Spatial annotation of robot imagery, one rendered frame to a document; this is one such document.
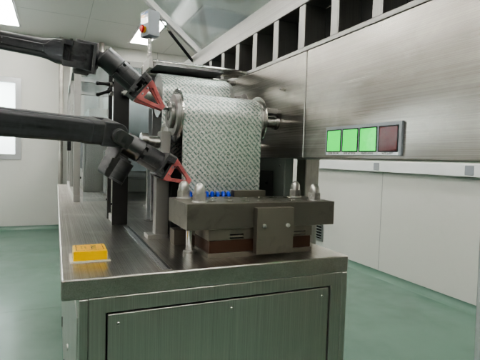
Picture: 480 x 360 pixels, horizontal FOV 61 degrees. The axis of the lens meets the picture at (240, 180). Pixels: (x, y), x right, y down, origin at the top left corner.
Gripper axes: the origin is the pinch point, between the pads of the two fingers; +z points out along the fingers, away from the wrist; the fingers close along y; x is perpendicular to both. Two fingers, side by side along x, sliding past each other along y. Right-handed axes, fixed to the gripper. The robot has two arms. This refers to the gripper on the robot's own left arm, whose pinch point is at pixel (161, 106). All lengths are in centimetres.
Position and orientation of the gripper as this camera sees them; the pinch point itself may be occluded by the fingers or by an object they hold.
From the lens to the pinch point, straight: 116.4
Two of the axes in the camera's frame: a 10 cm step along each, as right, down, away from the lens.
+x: 6.0, -7.7, 2.2
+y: 3.8, 0.3, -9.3
